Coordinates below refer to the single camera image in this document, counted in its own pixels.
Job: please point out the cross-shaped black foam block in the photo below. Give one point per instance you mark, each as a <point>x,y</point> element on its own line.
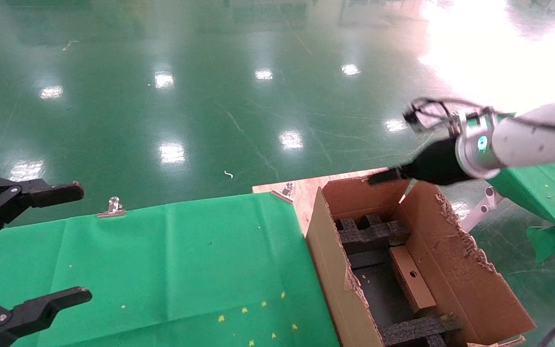
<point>369,233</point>

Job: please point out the green cloth on side table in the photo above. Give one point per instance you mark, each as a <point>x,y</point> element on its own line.
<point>547,193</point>

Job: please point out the silver binder clip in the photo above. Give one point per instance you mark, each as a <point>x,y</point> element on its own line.
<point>112,212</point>
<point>282,196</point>

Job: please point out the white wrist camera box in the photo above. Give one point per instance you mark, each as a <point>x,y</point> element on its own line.
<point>427,115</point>

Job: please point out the small brown cardboard box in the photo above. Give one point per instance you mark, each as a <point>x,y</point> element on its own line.
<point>415,289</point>

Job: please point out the large green tablecloth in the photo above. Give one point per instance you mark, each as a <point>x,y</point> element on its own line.
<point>162,265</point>

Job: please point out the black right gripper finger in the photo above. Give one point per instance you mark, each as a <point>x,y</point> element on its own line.
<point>388,176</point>

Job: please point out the white metal table leg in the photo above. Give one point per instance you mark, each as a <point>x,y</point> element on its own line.
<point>482,209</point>

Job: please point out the white scrap on floor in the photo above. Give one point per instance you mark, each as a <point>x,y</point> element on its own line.
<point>229,174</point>

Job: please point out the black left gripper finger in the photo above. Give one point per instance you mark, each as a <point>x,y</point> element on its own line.
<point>41,306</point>
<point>51,193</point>

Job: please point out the large open cardboard carton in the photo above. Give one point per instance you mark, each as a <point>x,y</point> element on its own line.
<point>451,260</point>

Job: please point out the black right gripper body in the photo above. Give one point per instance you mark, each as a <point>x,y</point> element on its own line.
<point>439,166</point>

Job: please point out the black foam bottom sheet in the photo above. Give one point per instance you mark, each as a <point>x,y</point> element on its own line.
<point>378,294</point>

